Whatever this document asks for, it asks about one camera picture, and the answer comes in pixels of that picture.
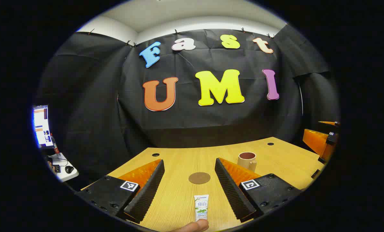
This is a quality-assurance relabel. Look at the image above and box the white toothpaste tube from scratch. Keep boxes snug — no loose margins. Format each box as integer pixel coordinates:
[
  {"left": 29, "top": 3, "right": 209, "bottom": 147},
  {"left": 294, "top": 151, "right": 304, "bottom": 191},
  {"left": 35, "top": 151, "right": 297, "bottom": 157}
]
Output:
[{"left": 194, "top": 194, "right": 210, "bottom": 222}]

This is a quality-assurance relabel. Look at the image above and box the red bottle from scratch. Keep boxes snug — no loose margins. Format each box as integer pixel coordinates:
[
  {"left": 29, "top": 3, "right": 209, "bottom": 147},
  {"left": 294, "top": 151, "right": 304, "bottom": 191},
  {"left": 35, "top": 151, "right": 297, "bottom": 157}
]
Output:
[{"left": 51, "top": 134, "right": 60, "bottom": 154}]

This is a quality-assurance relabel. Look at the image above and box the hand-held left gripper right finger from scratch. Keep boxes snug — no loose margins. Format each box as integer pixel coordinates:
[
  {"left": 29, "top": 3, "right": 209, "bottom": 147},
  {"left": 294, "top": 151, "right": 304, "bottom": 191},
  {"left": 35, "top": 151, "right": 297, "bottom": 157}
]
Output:
[{"left": 214, "top": 158, "right": 303, "bottom": 223}]

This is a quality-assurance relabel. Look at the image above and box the wooden desktop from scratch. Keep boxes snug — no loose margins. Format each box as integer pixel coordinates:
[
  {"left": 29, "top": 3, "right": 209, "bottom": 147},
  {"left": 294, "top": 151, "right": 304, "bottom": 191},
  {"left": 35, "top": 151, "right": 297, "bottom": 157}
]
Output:
[{"left": 81, "top": 137, "right": 326, "bottom": 232}]

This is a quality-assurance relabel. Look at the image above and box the beige cup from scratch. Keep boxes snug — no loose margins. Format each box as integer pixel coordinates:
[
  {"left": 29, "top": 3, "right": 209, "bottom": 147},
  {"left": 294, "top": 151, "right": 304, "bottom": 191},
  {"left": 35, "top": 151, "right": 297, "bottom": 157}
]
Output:
[{"left": 237, "top": 152, "right": 257, "bottom": 172}]

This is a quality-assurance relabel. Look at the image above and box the round brown coaster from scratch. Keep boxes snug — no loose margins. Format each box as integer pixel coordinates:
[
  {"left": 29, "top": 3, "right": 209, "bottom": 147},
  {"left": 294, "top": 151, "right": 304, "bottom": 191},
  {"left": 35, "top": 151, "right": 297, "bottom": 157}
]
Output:
[{"left": 189, "top": 172, "right": 211, "bottom": 185}]

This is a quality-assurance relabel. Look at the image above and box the black backdrop cloth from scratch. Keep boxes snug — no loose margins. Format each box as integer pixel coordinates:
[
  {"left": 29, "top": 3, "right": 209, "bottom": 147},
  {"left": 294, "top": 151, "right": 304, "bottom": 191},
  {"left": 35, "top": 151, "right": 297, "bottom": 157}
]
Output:
[{"left": 34, "top": 24, "right": 340, "bottom": 190}]

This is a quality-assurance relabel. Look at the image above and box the computer monitor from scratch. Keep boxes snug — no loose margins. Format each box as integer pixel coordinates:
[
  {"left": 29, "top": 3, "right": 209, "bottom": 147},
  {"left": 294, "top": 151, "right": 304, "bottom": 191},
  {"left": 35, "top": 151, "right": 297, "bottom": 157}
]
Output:
[{"left": 33, "top": 105, "right": 54, "bottom": 149}]

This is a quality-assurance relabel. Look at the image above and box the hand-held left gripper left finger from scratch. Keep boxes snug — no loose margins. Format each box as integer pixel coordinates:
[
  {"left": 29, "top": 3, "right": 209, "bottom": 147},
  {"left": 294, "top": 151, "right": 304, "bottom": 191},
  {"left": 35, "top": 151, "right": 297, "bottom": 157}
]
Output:
[{"left": 76, "top": 159, "right": 165, "bottom": 223}]

